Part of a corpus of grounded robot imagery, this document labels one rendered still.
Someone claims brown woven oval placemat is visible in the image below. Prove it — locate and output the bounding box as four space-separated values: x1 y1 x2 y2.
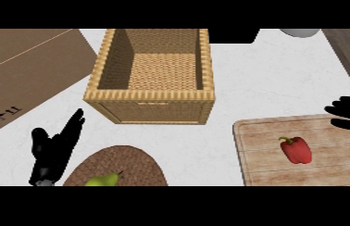
62 144 170 187

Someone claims pale wooden cutting board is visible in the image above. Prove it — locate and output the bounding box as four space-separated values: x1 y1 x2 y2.
232 113 350 187

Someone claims tan wicker basket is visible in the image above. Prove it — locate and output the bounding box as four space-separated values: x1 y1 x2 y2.
82 28 215 126

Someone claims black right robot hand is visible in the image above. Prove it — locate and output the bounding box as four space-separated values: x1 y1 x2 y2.
322 95 350 131

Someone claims black appliance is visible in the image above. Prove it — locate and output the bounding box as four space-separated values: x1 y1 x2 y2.
208 28 261 45

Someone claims green pear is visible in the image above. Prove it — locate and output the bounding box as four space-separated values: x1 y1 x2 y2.
82 170 125 187

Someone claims grey round bowl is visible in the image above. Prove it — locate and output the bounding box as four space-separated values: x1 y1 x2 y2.
279 28 322 39

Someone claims dark brown wooden panel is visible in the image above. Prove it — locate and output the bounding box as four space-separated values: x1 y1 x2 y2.
322 28 350 77

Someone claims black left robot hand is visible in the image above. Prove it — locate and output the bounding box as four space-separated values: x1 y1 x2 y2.
28 107 85 186

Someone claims brown cardboard box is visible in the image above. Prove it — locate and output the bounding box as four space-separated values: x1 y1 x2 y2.
0 28 100 130

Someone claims red bell pepper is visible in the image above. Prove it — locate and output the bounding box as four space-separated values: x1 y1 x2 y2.
277 136 314 165

